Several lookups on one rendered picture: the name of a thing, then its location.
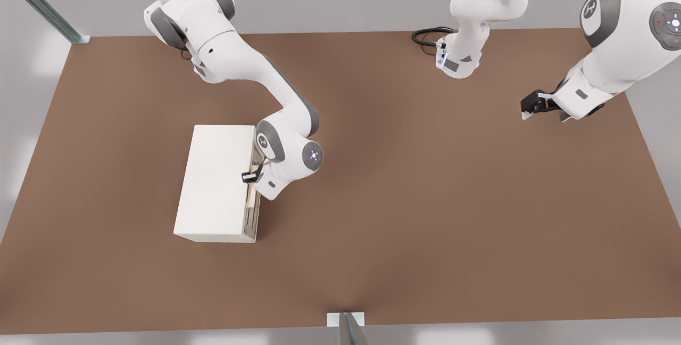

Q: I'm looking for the oven door with pale handle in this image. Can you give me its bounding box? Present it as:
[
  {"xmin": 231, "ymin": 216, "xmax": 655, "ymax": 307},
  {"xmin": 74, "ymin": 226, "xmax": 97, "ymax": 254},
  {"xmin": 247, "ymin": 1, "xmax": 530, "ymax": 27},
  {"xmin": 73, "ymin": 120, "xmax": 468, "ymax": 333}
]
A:
[{"xmin": 244, "ymin": 140, "xmax": 265, "ymax": 243}]

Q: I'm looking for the silver frame post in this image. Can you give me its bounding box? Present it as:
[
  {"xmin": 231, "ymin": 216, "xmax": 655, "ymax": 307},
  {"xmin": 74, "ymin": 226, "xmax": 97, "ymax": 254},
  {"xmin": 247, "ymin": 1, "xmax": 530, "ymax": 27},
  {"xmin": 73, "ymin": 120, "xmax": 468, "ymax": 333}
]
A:
[
  {"xmin": 0, "ymin": 0, "xmax": 92, "ymax": 45},
  {"xmin": 326, "ymin": 311, "xmax": 371, "ymax": 345}
]

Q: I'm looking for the white oven box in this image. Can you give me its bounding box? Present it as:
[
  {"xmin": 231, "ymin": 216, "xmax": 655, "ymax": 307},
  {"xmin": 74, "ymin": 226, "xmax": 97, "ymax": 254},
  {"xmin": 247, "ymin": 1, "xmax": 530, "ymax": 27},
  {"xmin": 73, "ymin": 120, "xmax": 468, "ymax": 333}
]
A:
[{"xmin": 173, "ymin": 125, "xmax": 257, "ymax": 243}]

